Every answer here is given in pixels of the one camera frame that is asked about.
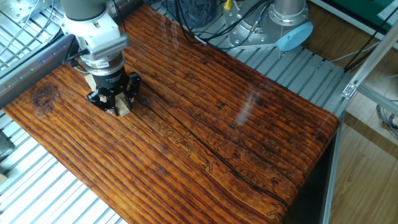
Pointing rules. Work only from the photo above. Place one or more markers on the silver corner bracket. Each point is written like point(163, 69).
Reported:
point(349, 90)

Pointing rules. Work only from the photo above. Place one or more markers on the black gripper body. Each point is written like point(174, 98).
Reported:
point(110, 81)

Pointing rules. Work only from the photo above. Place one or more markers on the grey table frame rail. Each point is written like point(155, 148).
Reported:
point(331, 186)

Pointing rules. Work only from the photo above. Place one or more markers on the aluminium frame post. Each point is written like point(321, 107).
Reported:
point(376, 53)

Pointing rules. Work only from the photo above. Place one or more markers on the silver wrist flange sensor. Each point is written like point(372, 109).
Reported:
point(104, 67)

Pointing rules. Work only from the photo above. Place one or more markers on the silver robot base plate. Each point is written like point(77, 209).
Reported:
point(236, 34)

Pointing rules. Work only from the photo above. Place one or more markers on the protruding wooden jenga block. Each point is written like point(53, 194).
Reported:
point(122, 107)

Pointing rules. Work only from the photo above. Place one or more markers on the yellow plastic clip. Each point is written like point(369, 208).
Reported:
point(228, 3)

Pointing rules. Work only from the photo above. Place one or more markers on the grey aluminium beam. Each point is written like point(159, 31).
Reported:
point(34, 71)

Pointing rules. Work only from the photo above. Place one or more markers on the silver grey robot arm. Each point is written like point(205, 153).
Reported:
point(85, 7)

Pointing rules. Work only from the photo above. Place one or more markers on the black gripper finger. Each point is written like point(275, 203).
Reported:
point(101, 99)
point(133, 85)

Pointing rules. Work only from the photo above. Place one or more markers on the white zip tie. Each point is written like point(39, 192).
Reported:
point(281, 46)

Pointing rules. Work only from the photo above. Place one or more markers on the silver perforated plate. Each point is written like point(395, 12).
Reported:
point(21, 9)

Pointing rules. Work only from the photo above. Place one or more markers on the green panel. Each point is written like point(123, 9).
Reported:
point(357, 9)

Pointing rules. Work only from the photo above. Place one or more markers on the dark grey cloth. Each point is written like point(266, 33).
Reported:
point(199, 12)

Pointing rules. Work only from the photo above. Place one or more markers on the aluminium frame crossbar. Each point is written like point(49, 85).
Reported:
point(379, 99)

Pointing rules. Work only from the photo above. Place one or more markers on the wooden jenga block tower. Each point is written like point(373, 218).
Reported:
point(90, 81)

